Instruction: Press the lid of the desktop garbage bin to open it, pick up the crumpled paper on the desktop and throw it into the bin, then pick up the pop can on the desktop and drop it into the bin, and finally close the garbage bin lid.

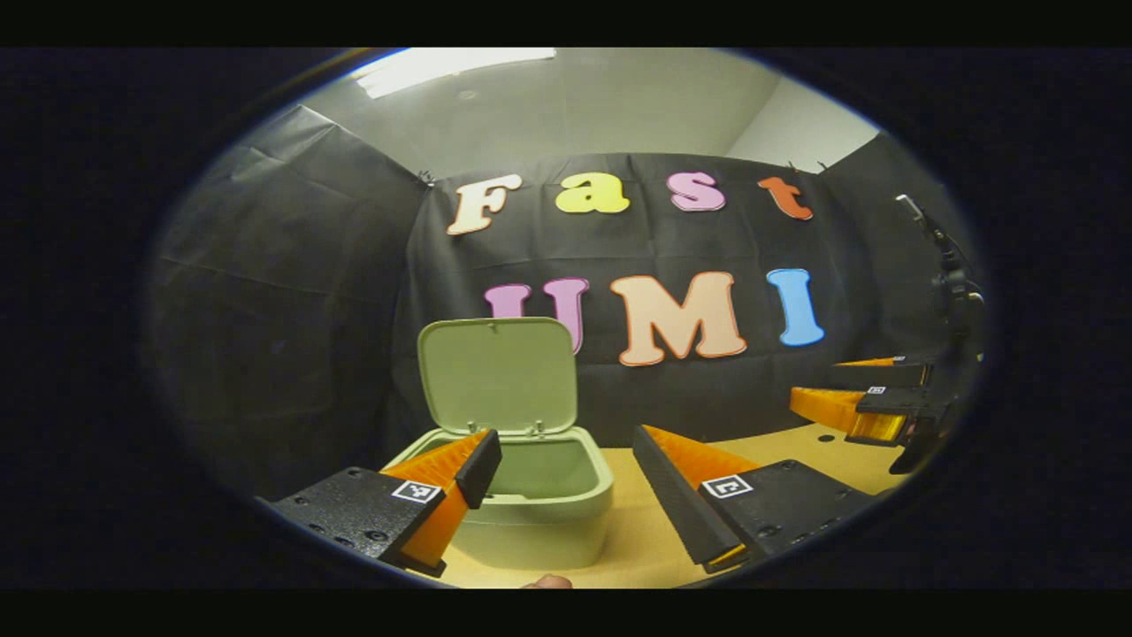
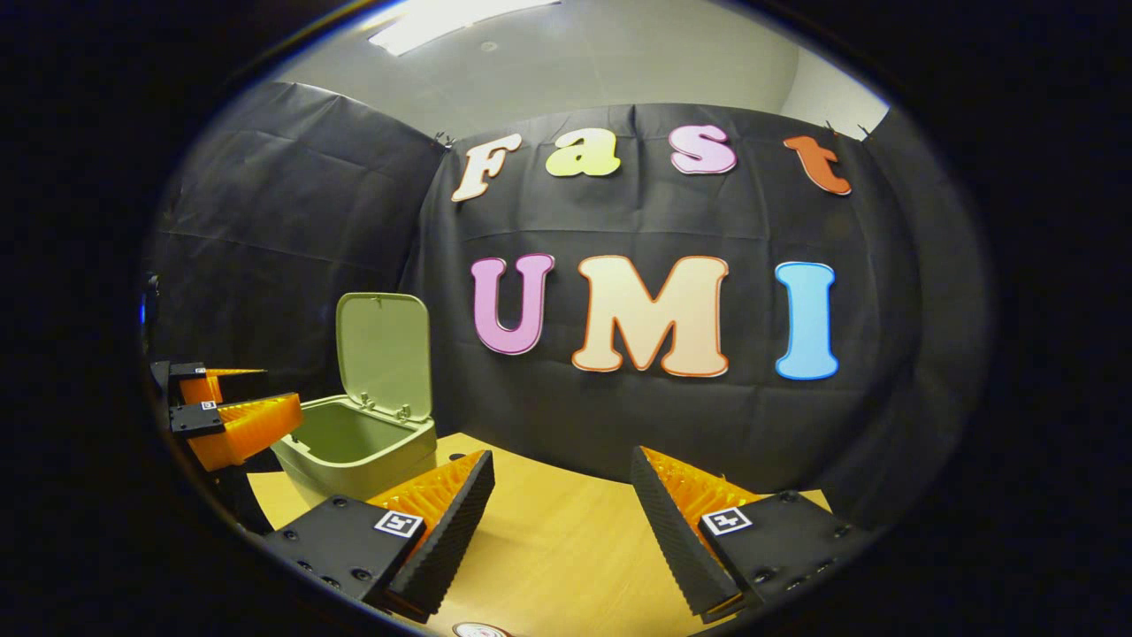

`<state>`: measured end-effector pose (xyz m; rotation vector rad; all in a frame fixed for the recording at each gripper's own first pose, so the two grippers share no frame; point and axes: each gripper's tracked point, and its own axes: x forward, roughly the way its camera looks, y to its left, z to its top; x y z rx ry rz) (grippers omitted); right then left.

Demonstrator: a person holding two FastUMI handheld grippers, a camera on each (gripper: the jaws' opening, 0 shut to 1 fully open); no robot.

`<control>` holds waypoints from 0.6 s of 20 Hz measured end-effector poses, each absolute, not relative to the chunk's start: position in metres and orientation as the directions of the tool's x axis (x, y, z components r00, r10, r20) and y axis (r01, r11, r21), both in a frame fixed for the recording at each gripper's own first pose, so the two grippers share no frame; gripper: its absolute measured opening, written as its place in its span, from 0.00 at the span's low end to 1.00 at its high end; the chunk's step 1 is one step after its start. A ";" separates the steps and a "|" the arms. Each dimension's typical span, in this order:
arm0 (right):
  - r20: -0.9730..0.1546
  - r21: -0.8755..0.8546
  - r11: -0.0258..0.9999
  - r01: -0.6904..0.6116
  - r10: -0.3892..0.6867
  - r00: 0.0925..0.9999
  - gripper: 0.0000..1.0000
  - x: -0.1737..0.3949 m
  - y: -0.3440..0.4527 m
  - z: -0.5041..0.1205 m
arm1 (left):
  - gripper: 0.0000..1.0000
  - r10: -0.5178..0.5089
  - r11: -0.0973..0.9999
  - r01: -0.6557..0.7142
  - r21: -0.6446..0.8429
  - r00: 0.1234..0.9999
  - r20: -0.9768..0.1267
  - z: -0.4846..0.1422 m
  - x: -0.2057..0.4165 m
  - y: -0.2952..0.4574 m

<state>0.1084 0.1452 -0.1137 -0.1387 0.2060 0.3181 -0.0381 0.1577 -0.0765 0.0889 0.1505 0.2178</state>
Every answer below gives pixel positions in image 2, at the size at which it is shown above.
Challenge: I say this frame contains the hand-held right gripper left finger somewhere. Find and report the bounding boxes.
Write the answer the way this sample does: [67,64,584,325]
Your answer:
[265,449,496,624]

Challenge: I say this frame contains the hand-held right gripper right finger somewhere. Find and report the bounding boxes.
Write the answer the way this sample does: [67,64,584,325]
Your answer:
[630,445,876,622]

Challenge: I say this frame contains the green garbage bin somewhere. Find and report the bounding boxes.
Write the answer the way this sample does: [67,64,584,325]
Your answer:
[269,292,440,506]

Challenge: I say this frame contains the wooden desktop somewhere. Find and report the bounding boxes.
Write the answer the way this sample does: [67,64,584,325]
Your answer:
[246,432,834,637]

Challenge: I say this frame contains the black backdrop cloth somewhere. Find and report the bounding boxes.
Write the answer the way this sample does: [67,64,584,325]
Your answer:
[146,80,990,532]

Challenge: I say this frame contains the ceiling light panel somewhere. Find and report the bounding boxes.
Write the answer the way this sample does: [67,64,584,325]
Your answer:
[366,0,563,58]

